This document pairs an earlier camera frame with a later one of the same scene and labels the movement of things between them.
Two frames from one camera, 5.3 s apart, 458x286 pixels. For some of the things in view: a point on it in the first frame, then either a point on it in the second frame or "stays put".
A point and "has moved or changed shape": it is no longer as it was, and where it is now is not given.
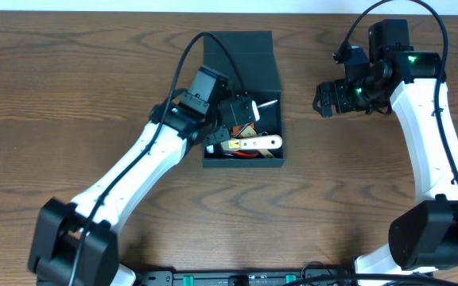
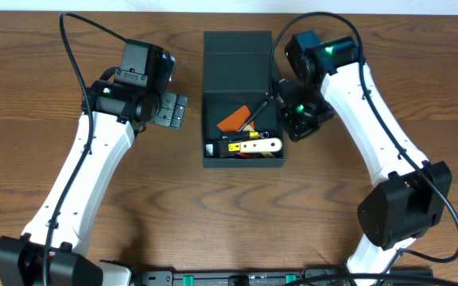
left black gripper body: x=221 y=135 -> x=169 y=110
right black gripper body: x=356 y=95 -> x=312 y=111
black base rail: x=236 y=277 stays put
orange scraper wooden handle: x=248 y=130 has moved or changed shape
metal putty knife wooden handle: x=264 y=142 stays put
